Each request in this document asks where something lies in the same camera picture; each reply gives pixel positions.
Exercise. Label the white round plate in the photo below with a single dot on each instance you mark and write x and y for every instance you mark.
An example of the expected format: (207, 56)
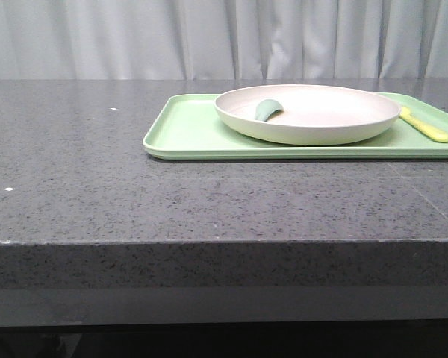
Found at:
(312, 115)

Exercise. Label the green plastic spoon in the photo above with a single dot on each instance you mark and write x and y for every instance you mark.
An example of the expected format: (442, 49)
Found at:
(266, 109)

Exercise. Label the yellow plastic fork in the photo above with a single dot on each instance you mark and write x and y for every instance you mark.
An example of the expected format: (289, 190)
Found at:
(433, 133)

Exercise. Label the white curtain backdrop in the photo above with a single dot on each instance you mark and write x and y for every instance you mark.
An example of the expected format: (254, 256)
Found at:
(269, 40)

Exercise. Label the light green serving tray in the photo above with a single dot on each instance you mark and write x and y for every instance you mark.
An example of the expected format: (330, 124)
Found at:
(188, 128)

